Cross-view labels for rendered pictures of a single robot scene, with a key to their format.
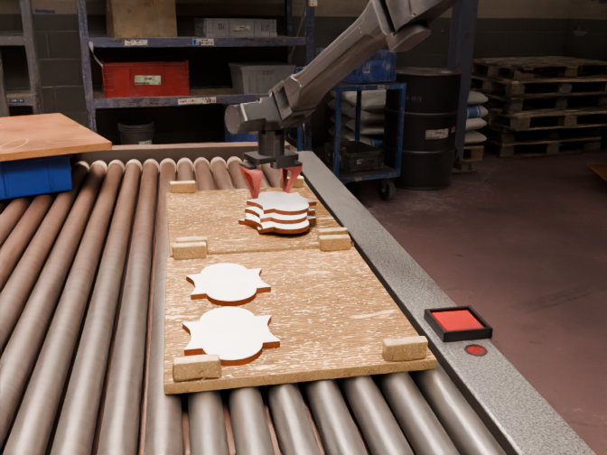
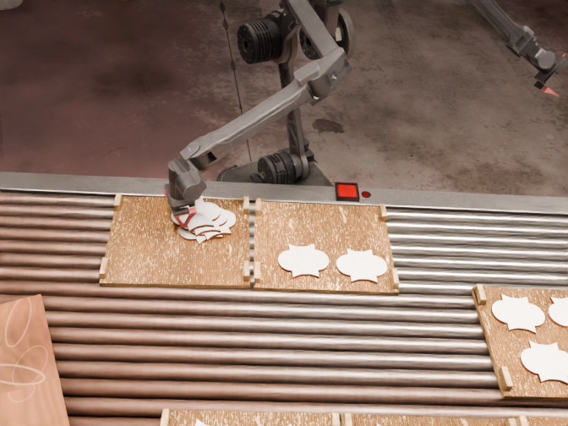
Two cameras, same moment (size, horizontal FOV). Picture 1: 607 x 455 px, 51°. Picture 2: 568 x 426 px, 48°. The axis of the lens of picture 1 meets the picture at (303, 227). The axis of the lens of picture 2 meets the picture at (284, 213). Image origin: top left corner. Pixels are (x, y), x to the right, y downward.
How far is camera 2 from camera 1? 1.88 m
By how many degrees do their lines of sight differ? 72
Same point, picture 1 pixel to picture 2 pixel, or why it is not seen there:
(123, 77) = not seen: outside the picture
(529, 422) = (415, 199)
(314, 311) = (338, 233)
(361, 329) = (357, 221)
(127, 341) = (350, 308)
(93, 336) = (343, 323)
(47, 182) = not seen: hidden behind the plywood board
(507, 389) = (395, 196)
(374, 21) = (307, 96)
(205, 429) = (420, 284)
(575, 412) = not seen: hidden behind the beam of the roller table
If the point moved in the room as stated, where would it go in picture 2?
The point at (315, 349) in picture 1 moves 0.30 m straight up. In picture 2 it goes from (374, 240) to (393, 164)
